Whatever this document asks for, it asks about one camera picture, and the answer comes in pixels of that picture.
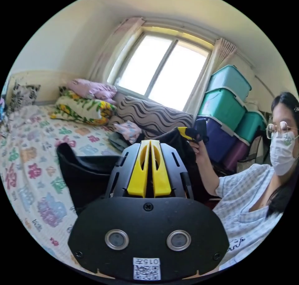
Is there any person's right hand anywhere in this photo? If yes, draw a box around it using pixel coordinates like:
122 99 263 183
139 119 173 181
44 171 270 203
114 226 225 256
188 139 211 167

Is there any maroon storage box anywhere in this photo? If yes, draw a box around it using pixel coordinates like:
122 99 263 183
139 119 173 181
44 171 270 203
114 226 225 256
222 139 251 173

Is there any small pink patterned pillow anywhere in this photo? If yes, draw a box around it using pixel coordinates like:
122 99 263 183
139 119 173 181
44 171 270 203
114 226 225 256
113 120 143 145

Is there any window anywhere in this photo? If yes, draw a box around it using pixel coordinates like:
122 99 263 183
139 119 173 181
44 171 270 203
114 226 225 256
107 27 215 112

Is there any blue-purple storage box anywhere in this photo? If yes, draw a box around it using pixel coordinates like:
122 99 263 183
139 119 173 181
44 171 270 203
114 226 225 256
195 116 239 164

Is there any cream curtain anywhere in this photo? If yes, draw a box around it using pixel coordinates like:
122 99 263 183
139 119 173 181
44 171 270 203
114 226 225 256
183 37 238 120
88 17 147 85

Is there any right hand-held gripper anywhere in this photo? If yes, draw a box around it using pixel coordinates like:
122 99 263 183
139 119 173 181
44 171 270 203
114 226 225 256
177 126 210 144

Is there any pile of clothes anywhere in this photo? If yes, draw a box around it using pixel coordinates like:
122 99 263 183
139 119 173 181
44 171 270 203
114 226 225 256
108 132 134 154

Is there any black and white patterned pillow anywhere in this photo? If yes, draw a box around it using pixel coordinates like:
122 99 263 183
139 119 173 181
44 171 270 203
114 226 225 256
9 80 41 112

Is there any wavy striped cushion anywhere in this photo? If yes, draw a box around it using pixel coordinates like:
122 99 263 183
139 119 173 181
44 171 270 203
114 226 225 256
108 95 194 141

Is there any small teal storage box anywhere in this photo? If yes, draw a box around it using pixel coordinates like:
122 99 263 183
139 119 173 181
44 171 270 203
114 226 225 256
235 111 267 145

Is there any black patterned short sleeve shirt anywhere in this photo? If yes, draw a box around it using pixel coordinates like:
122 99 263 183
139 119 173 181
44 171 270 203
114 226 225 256
56 127 220 216

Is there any person's right forearm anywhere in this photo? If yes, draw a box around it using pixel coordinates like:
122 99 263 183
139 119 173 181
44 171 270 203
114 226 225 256
196 158 222 197

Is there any bed with printed sheet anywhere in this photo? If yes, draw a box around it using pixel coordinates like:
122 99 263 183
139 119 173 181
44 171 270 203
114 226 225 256
0 102 132 274

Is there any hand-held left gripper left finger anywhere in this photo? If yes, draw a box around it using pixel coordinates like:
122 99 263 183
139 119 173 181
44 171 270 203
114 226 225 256
127 140 150 198

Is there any floral folded blanket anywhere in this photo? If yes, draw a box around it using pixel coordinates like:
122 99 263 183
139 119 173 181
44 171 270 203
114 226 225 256
50 88 117 127

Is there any person's body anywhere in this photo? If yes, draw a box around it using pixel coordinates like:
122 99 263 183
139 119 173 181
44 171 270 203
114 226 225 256
211 91 299 272

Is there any pink folded quilt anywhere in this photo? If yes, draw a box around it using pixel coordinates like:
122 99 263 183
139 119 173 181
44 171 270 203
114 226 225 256
68 78 118 105

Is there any green storage box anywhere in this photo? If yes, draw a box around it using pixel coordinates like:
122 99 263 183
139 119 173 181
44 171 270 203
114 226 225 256
198 88 248 132

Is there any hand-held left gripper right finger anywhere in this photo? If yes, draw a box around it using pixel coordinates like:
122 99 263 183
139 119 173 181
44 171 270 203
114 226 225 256
150 140 172 198

